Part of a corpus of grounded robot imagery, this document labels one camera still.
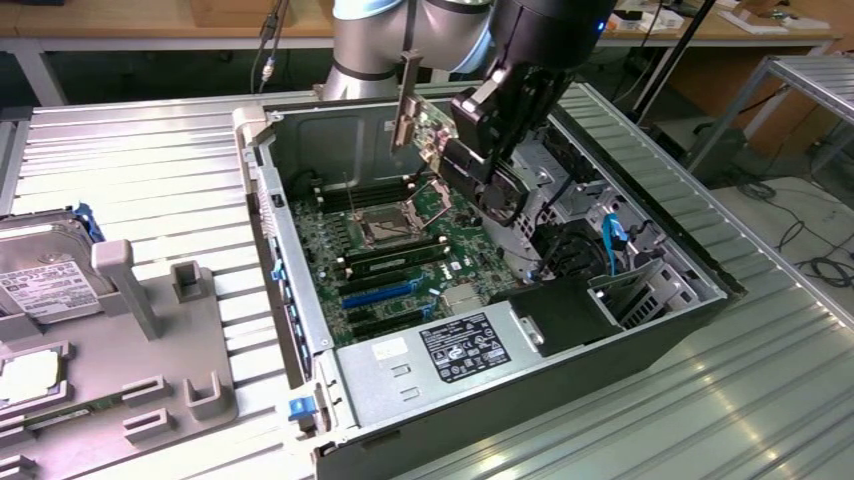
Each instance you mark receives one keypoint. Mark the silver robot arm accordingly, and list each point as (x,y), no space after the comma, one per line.
(374,40)

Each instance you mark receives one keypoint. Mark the blue case latch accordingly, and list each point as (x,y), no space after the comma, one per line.
(298,407)

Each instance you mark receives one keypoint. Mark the metal frame shelf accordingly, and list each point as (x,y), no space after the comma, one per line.
(808,80)

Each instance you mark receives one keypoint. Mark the black slanted pole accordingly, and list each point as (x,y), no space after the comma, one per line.
(675,55)

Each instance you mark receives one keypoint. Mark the thin metal locking lever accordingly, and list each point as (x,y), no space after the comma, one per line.
(349,195)

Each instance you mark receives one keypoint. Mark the white orange small box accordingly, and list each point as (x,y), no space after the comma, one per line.
(651,21)

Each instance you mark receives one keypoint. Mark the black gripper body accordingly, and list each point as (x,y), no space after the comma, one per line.
(555,30)

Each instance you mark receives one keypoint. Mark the wooden desk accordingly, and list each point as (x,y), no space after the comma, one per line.
(701,37)

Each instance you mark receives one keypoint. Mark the blue expansion slot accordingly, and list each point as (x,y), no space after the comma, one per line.
(381,296)

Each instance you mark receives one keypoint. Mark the metal disk bay with vents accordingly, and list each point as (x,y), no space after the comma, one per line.
(641,300)

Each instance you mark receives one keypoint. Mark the CPU socket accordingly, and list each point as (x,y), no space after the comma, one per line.
(388,230)

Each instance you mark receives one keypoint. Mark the green motherboard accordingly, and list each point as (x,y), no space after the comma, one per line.
(468,260)

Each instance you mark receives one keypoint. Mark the silver chipset heat sink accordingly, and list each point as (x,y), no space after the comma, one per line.
(462,297)

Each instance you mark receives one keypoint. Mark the long black expansion slot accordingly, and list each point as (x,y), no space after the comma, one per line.
(390,325)
(370,285)

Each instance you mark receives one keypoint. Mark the green graphics card black fan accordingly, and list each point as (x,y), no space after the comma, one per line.
(428,125)

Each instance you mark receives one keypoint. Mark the black open PC case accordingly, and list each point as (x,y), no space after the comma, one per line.
(601,390)

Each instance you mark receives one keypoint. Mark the grey parts rack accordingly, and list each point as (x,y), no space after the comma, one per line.
(88,370)

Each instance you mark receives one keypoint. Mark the hard disk with blue carrier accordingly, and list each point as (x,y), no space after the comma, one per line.
(41,285)

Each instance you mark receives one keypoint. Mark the green RAM stick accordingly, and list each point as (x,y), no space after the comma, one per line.
(67,414)

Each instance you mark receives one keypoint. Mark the grey power supply with label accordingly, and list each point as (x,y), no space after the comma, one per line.
(388,380)

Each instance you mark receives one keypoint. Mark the perforated metal drive cage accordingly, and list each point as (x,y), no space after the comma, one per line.
(561,200)

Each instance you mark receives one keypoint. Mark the white flat box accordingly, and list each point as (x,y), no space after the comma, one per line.
(755,22)

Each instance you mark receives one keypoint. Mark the metal socket cover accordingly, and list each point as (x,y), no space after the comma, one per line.
(430,200)

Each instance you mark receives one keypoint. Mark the RAM stick in motherboard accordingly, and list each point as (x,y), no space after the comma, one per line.
(401,260)

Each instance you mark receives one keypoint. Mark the black plastic box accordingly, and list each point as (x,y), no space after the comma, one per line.
(555,315)

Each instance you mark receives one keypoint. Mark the CPU chip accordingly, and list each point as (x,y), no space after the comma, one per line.
(27,375)

